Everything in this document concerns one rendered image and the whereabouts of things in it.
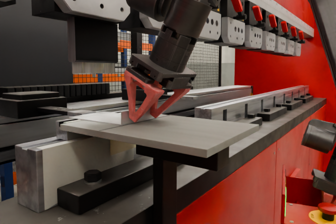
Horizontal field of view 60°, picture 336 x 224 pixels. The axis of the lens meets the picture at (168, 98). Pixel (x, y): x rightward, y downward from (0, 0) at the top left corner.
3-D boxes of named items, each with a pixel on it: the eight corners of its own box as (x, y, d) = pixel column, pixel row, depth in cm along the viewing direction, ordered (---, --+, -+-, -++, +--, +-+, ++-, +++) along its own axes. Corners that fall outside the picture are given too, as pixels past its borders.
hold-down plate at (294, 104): (291, 110, 154) (291, 104, 153) (280, 109, 157) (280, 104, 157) (302, 105, 178) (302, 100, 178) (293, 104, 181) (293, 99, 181)
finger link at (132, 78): (108, 110, 46) (128, 56, 43) (137, 106, 52) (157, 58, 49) (137, 134, 43) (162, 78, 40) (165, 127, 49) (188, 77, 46)
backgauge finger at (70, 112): (62, 127, 52) (61, 99, 51) (-8, 114, 66) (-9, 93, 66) (112, 118, 61) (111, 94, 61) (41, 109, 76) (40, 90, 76)
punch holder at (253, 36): (249, 46, 108) (250, 0, 106) (227, 47, 113) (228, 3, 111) (261, 48, 120) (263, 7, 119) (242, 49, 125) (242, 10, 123)
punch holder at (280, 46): (277, 51, 141) (279, 16, 139) (260, 52, 145) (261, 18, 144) (285, 53, 153) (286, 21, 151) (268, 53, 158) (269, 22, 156)
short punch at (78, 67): (76, 73, 49) (74, 16, 49) (68, 73, 51) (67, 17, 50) (118, 73, 58) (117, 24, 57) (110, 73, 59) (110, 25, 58)
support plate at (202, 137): (207, 158, 32) (207, 149, 32) (60, 130, 47) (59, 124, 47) (259, 130, 46) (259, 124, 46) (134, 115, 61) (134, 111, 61)
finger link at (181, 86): (120, 108, 48) (140, 57, 45) (147, 104, 54) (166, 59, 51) (149, 131, 45) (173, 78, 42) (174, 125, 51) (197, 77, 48)
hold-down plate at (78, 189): (79, 216, 42) (78, 196, 42) (56, 206, 45) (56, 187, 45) (186, 162, 67) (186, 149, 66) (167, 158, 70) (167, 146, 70)
